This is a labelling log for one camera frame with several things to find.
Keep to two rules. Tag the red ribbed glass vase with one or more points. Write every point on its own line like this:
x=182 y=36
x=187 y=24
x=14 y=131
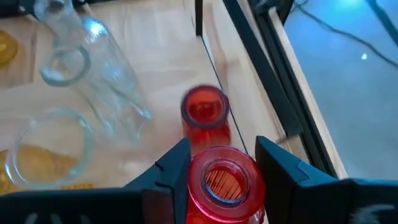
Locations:
x=205 y=107

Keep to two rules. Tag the black aluminium table frame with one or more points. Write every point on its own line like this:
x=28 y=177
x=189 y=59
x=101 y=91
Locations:
x=267 y=77

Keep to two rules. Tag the yellow textured glass vase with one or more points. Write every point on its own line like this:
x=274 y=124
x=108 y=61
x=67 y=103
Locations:
x=40 y=165

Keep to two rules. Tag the clear glass vase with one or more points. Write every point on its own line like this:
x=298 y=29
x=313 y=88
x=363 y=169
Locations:
x=124 y=115

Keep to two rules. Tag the clear conical carafe vase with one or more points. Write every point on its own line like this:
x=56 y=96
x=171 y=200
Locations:
x=87 y=146

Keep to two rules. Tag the tall clear ribbed bottle vase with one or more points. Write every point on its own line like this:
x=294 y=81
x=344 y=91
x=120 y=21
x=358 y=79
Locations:
x=102 y=34

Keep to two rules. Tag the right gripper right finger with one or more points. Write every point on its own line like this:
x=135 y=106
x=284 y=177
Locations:
x=326 y=205

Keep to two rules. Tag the red wide-rim glass vase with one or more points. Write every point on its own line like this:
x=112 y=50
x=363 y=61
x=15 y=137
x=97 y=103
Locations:
x=199 y=186

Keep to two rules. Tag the wooden shelf black frame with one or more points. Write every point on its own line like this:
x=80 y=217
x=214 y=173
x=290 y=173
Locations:
x=168 y=62

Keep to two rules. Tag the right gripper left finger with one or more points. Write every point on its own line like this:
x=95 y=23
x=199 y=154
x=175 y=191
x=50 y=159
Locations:
x=93 y=208

